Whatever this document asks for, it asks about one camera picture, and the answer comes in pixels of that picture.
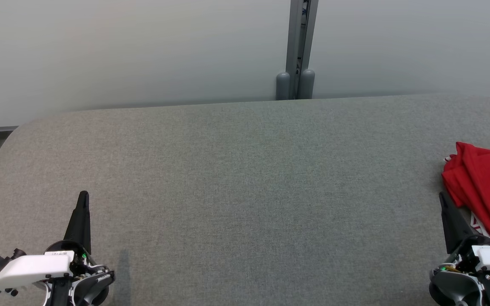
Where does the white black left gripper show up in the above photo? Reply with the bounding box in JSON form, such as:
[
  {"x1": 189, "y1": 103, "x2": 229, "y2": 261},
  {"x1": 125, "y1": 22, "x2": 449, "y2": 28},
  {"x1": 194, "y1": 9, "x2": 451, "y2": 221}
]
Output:
[{"x1": 0, "y1": 190, "x2": 94, "y2": 292}]

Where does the grey metal partition post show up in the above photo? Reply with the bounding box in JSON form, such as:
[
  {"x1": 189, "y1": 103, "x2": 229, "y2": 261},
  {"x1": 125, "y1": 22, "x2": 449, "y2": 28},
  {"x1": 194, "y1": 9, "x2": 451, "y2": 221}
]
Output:
[{"x1": 275, "y1": 0, "x2": 319, "y2": 101}]

